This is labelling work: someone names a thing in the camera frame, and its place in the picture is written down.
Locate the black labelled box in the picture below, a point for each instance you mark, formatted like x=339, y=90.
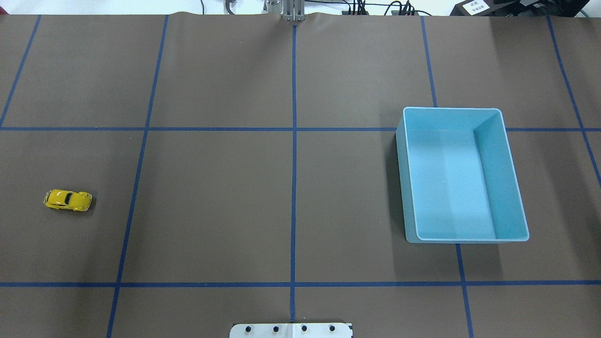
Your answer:
x=472, y=8

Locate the light blue plastic bin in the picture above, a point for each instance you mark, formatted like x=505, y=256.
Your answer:
x=457, y=177

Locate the yellow beetle toy car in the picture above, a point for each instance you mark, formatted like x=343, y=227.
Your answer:
x=68, y=200

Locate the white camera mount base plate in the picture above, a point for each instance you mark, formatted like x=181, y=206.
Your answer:
x=292, y=330

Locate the brown paper table mat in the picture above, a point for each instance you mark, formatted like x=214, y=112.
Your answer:
x=243, y=170

